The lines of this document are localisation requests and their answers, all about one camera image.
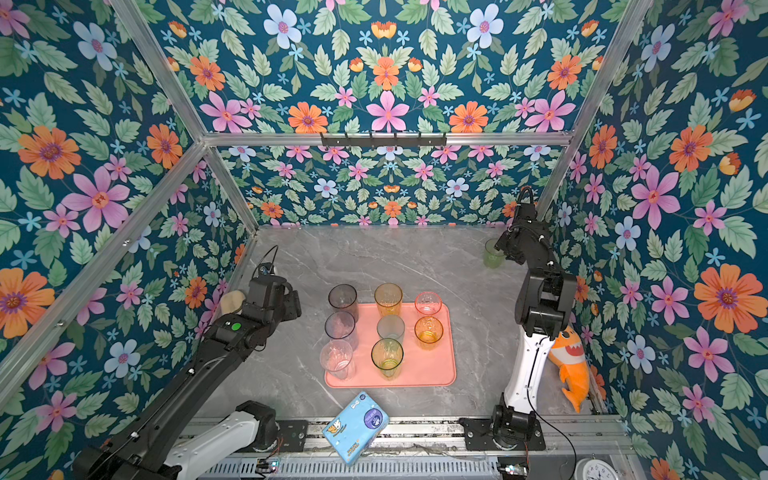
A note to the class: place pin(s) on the dark grey plastic cup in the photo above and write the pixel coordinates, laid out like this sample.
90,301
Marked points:
344,297

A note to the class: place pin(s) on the orange plush toy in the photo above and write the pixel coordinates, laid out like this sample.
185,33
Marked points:
568,355

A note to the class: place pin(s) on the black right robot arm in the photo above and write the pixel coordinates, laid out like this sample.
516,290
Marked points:
542,312

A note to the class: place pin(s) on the black hook rail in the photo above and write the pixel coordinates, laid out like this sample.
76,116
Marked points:
371,140

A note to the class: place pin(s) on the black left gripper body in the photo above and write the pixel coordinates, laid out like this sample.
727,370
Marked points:
291,307

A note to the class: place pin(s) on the white clock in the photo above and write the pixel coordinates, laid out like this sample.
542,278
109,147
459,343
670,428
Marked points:
594,469

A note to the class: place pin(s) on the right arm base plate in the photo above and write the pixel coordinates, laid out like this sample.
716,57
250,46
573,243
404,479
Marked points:
483,434

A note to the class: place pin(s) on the blue translucent plastic cup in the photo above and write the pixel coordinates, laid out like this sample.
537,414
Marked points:
341,325

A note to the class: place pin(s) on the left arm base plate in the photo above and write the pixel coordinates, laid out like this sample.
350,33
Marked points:
292,435

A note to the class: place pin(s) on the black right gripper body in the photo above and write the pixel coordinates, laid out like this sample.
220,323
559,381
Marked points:
507,243

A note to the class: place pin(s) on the pink rectangular tray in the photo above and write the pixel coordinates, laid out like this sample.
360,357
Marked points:
422,365

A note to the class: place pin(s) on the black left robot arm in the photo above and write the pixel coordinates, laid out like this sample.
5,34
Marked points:
148,448

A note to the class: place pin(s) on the beige sponge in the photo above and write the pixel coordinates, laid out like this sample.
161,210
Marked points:
232,302

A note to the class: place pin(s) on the olive green plastic cup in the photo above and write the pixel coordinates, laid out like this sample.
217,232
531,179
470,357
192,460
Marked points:
387,355

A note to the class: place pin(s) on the yellow plastic cup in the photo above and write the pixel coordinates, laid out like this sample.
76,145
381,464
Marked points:
388,298

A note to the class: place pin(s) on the pink plastic cup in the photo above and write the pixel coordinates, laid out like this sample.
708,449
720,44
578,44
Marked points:
428,303

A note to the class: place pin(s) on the amber plastic cup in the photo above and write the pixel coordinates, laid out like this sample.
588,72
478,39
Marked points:
428,331

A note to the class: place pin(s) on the blue cartoon box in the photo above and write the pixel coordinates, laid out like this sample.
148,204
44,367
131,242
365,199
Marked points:
354,429

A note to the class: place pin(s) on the clear plastic cup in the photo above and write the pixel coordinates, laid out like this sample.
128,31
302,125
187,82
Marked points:
336,358

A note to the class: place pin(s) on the teal plastic cup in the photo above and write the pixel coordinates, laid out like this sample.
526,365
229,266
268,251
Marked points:
391,327

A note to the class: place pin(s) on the light green plastic cup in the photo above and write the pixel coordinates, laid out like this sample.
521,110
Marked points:
493,257

